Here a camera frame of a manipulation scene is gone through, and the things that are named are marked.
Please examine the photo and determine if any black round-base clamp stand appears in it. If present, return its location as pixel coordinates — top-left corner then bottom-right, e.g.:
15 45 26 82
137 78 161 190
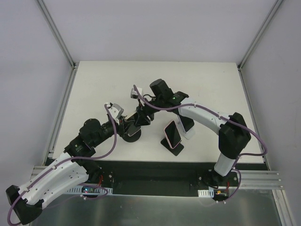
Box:
122 129 142 143

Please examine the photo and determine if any pink case phone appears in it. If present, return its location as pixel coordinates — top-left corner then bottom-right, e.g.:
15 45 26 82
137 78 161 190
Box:
164 121 182 149

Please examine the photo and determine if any purple case phone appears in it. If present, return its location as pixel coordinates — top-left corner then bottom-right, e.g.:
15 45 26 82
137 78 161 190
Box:
178 115 195 133

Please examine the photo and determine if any white folding phone stand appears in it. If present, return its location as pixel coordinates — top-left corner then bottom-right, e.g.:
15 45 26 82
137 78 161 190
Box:
177 122 195 140

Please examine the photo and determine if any black folding phone stand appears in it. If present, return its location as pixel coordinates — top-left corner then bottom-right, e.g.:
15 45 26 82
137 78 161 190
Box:
160 137 184 157

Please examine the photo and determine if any cream case phone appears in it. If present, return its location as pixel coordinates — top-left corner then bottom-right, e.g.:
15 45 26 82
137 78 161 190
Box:
125 113 141 137

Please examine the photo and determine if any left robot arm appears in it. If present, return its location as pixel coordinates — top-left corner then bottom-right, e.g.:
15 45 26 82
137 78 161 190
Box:
6 116 141 225

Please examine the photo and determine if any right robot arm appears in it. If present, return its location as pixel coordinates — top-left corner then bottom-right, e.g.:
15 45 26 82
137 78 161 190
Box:
131 79 251 186

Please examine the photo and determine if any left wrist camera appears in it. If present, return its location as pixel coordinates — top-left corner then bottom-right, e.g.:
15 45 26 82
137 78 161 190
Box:
104 103 124 121

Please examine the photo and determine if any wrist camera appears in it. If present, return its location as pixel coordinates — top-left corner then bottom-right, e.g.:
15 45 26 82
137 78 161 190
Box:
104 103 124 121
130 87 143 100

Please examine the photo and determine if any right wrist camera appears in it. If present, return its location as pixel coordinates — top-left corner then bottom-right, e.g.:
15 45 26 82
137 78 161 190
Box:
130 87 143 100

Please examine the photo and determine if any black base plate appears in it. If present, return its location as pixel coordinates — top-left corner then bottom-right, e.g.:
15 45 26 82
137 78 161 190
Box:
65 160 238 196

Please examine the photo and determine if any left cable duct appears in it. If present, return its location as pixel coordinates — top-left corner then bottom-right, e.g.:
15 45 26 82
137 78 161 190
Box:
64 186 113 196

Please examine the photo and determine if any cable duct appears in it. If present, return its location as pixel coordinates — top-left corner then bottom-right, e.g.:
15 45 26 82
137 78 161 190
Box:
198 188 230 198
64 186 113 196

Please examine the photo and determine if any right cable duct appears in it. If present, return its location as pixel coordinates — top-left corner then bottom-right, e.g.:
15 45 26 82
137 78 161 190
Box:
198 188 230 198

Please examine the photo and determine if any left aluminium frame post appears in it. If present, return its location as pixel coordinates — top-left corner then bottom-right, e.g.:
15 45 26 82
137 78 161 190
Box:
35 0 79 70

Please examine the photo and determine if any aluminium frame post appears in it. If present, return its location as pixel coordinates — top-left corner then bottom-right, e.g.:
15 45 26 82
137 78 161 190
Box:
35 0 79 70
237 0 285 71

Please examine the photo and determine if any right aluminium frame post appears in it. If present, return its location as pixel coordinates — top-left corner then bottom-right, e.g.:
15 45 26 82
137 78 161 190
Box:
237 0 285 71

